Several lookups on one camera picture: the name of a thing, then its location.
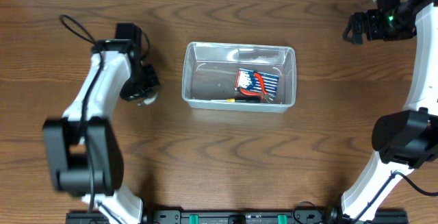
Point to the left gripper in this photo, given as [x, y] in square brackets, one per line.
[152, 80]

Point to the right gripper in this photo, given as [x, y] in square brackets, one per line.
[374, 31]

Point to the black handled claw hammer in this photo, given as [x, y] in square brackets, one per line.
[149, 99]

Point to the blue precision screwdriver set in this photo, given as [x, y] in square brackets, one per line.
[256, 82]

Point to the black yellow screwdriver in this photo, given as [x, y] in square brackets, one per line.
[248, 99]

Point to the red handled pliers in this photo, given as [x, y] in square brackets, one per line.
[265, 97]

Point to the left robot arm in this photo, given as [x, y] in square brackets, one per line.
[83, 156]

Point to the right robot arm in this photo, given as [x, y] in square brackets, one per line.
[401, 141]

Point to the clear plastic container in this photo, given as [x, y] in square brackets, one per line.
[210, 71]

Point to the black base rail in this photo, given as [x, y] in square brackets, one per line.
[177, 217]

